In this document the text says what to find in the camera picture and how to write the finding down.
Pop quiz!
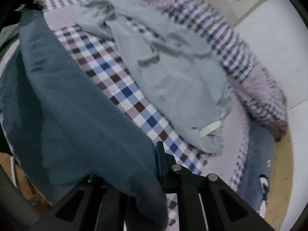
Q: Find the plaid rolled quilt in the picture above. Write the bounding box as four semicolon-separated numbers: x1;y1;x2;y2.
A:
141;0;288;140

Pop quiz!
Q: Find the blue sweatshirt garment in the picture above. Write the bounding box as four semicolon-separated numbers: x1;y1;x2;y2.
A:
1;9;168;230

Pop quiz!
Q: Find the purple polka dot bedsheet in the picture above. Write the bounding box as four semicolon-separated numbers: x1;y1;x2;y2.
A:
0;0;251;226

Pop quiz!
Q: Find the light grey-blue garment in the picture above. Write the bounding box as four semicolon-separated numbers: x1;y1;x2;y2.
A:
75;0;233;153

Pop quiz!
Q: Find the dark blue cartoon blanket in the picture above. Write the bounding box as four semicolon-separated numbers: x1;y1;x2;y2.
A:
237;119;275;218

